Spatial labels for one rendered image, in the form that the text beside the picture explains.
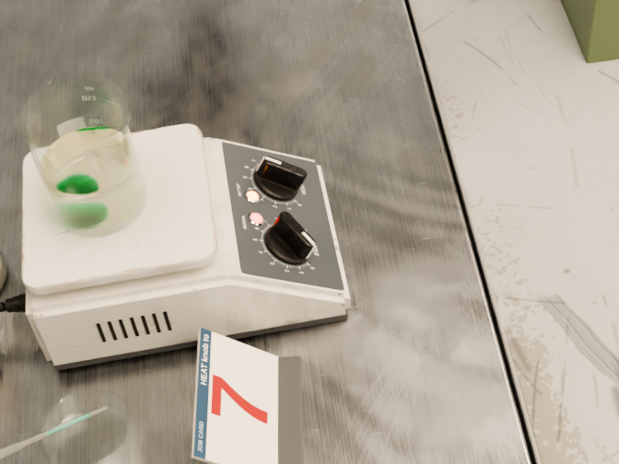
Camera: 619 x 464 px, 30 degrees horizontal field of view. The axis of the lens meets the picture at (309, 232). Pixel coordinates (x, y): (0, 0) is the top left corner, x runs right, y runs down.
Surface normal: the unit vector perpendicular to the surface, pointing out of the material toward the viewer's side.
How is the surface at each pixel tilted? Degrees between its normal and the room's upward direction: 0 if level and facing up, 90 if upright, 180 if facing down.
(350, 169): 0
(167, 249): 0
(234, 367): 40
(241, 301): 90
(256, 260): 30
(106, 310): 90
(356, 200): 0
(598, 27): 90
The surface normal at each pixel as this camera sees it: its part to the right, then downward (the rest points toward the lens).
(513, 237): -0.08, -0.64
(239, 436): 0.58, -0.53
